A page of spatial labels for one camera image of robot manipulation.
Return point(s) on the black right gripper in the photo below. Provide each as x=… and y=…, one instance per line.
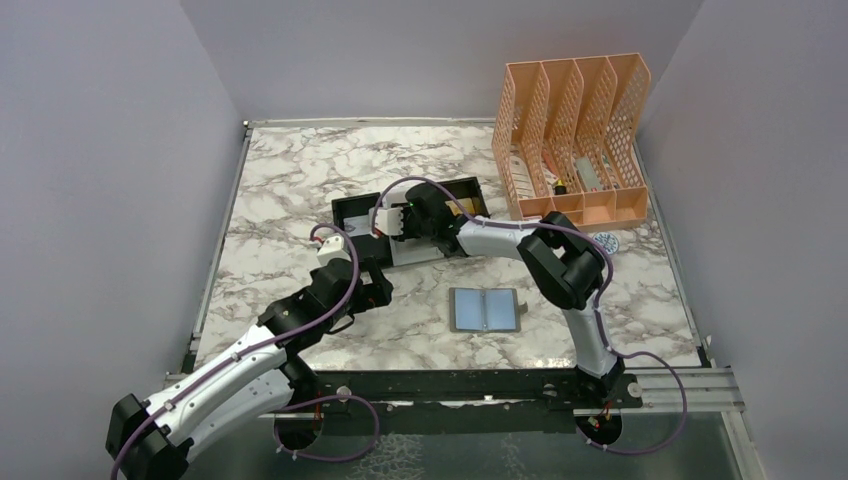
x=406, y=213

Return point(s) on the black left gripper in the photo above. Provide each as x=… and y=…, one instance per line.
x=373, y=295

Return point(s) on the grey card holder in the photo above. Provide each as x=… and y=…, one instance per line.
x=495, y=310

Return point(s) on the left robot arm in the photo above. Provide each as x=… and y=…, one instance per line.
x=158, y=437

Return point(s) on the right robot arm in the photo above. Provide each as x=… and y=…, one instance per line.
x=566, y=267

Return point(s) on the gold card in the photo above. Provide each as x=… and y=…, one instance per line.
x=471, y=204

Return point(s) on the white card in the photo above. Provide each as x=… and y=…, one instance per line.
x=357, y=226

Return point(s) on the white middle bin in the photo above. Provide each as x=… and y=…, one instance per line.
x=411, y=251

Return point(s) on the black right bin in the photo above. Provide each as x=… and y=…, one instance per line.
x=466, y=187

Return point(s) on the black bin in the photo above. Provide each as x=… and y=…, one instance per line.
x=466, y=187
x=353, y=215

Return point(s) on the black left bin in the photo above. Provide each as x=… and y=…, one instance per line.
x=353, y=215

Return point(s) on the white item in organizer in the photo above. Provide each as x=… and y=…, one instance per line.
x=522, y=182

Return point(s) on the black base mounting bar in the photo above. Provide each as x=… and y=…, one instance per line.
x=430, y=402

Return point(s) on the black yellow marker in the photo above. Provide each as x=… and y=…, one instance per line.
x=559, y=188

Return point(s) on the peach file organizer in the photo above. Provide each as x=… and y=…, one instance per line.
x=553, y=112

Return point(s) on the grey item in organizer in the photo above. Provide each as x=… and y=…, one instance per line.
x=589, y=178

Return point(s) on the blue white tape roll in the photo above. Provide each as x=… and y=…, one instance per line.
x=609, y=241

